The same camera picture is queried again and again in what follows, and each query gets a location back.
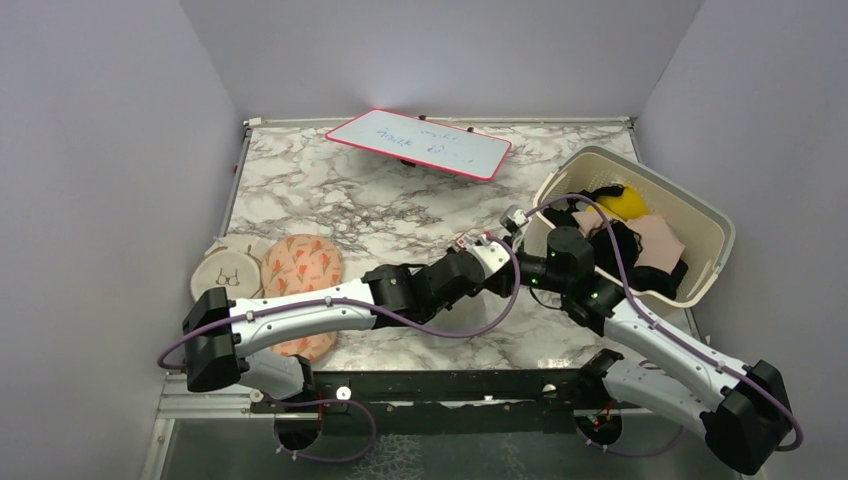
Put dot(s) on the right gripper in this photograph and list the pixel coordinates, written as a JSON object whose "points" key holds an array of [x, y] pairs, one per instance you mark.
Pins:
{"points": [[520, 249]]}

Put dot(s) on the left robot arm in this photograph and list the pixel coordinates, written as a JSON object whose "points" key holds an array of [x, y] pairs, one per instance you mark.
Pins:
{"points": [[228, 341]]}

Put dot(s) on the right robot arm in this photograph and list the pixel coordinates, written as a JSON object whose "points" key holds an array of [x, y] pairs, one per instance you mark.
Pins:
{"points": [[741, 411]]}

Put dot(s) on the yellow bra in basket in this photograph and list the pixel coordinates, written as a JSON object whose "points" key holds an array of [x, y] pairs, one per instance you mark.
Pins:
{"points": [[618, 202]]}

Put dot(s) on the pink bra in basket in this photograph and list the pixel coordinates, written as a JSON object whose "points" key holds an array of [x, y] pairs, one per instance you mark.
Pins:
{"points": [[646, 241]]}

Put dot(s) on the cream laundry basket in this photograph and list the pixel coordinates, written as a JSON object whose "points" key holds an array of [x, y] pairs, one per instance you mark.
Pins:
{"points": [[707, 233]]}

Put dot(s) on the pink floral laundry bag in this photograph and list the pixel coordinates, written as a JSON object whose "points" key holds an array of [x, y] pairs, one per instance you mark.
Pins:
{"points": [[298, 264]]}

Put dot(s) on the beige round bra bag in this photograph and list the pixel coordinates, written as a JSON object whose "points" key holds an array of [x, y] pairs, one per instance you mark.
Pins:
{"points": [[233, 262]]}

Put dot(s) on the small red card box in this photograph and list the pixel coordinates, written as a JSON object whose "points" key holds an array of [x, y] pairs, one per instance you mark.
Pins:
{"points": [[471, 239]]}

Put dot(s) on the red framed whiteboard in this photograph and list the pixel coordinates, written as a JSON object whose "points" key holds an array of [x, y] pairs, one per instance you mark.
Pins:
{"points": [[424, 142]]}

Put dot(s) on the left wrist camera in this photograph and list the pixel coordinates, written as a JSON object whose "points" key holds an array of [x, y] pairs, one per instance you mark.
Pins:
{"points": [[491, 256]]}

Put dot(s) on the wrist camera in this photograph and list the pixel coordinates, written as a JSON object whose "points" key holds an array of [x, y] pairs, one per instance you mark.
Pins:
{"points": [[491, 256], [514, 220]]}

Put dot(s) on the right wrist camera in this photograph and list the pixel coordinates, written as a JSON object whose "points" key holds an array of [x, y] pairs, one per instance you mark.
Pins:
{"points": [[514, 220]]}

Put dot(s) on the black front mounting rail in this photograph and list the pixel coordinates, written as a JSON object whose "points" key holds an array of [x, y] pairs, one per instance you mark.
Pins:
{"points": [[442, 402]]}

